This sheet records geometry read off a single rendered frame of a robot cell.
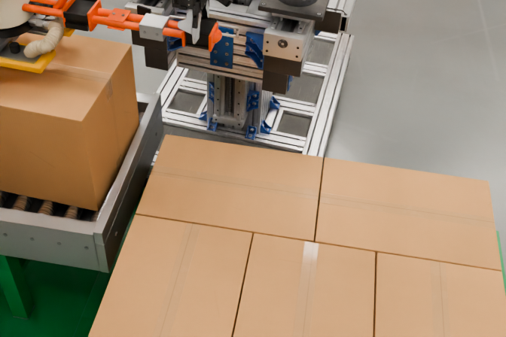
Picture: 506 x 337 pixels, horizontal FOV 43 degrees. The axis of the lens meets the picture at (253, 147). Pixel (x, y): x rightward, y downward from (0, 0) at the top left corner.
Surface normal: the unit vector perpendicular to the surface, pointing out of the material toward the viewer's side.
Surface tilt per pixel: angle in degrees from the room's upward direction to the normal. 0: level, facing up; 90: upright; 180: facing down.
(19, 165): 90
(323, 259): 0
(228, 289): 0
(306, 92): 0
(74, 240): 90
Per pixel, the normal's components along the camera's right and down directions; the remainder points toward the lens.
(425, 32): 0.05, -0.72
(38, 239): -0.16, 0.68
